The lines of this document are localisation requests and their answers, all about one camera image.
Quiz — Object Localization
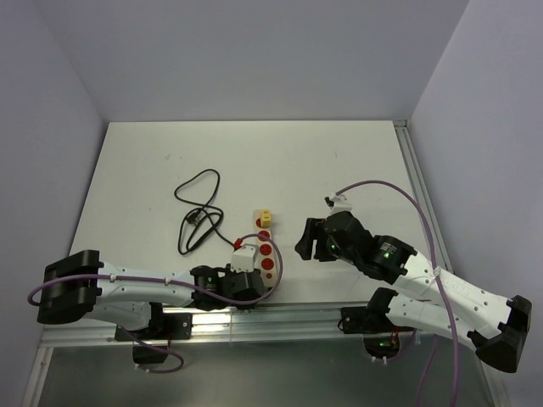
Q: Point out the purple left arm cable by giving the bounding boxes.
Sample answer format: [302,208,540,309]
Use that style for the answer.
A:
[27,231,284,374]

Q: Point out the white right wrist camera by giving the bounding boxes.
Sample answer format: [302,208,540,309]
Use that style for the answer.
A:
[325,194,352,215]

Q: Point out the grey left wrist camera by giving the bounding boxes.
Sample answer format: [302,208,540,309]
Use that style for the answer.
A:
[230,238,258,273]

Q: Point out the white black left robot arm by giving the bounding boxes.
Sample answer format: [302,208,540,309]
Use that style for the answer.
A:
[28,250,270,338]

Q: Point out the yellow usb charger plug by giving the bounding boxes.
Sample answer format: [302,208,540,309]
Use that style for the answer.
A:
[260,209,272,228]

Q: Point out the black power cord with plug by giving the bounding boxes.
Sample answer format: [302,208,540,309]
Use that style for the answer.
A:
[174,168,238,257]

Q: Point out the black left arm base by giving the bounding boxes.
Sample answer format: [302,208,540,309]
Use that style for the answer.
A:
[114,312,193,366]

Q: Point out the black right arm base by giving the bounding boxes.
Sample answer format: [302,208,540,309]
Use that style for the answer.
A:
[337,306,417,365]

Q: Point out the beige power strip red sockets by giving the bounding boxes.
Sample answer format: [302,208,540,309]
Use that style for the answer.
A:
[252,209,279,293]

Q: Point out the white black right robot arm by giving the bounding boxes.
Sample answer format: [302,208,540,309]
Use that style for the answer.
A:
[294,211,532,373]

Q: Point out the aluminium rail frame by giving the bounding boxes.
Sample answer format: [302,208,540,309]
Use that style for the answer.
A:
[20,119,510,407]

